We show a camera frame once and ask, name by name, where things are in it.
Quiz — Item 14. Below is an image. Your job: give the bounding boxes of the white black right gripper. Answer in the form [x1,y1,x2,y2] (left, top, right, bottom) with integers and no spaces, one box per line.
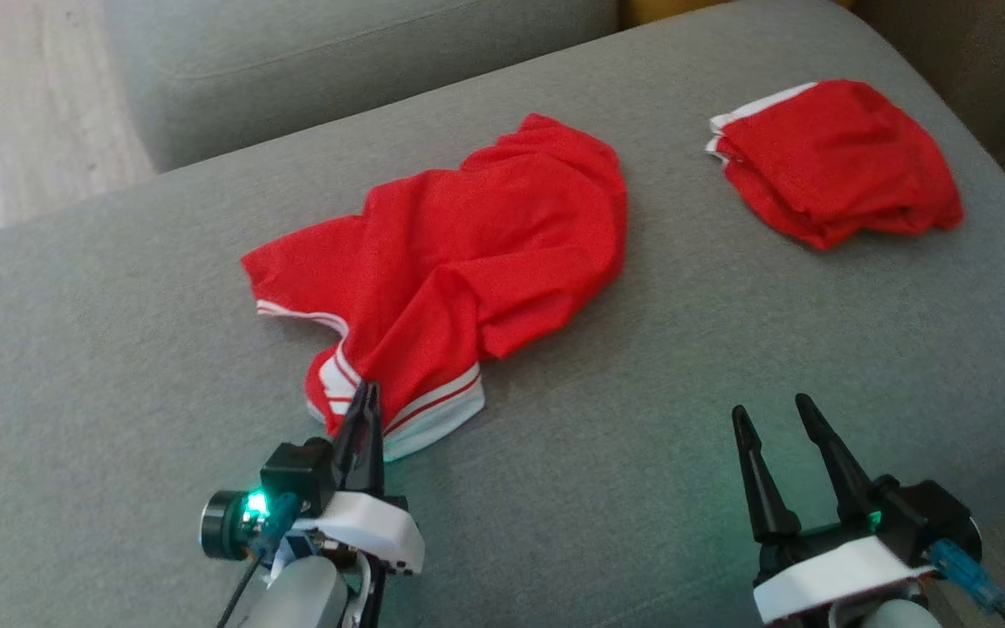
[731,392,940,625]

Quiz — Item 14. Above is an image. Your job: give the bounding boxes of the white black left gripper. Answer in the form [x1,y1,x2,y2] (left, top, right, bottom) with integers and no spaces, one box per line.
[280,380,427,577]

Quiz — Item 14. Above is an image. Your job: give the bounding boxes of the red jersey with white trim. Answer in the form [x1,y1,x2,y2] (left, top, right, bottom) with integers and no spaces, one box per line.
[241,113,629,463]

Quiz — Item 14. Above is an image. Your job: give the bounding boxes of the red shorts with white stripe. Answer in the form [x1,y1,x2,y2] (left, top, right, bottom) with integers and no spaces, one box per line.
[705,79,965,252]

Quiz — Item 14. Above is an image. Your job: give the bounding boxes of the large grey sofa seat cushion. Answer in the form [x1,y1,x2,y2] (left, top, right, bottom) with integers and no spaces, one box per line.
[0,0,1005,628]

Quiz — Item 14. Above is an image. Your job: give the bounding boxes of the yellow sofa backrest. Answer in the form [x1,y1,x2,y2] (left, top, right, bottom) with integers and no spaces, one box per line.
[620,0,858,28]

